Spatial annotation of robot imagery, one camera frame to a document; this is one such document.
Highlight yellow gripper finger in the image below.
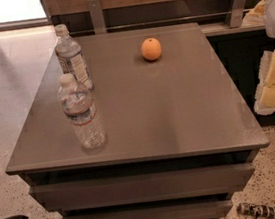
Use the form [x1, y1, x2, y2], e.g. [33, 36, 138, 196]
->
[254, 50, 275, 116]
[242, 0, 267, 26]

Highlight orange fruit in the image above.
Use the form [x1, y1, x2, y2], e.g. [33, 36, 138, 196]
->
[141, 38, 162, 61]

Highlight grey drawer cabinet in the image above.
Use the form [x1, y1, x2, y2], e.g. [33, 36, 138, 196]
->
[7, 24, 268, 219]

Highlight striped object on floor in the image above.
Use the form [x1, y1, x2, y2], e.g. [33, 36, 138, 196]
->
[236, 203, 275, 219]

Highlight far clear water bottle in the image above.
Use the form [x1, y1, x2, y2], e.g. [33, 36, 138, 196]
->
[54, 24, 93, 90]

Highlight clear water bottle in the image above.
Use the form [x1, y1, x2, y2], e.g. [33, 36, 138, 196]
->
[57, 73, 106, 149]
[54, 24, 93, 90]

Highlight near clear water bottle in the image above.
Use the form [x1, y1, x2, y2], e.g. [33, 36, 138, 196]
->
[57, 73, 106, 149]

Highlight right metal bracket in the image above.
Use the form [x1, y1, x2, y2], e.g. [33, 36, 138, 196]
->
[226, 0, 246, 29]

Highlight metal bracket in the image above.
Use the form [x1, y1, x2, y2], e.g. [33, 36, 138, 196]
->
[226, 0, 246, 29]
[87, 0, 107, 34]

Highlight left metal bracket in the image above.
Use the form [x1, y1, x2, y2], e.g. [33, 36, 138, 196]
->
[87, 0, 107, 34]

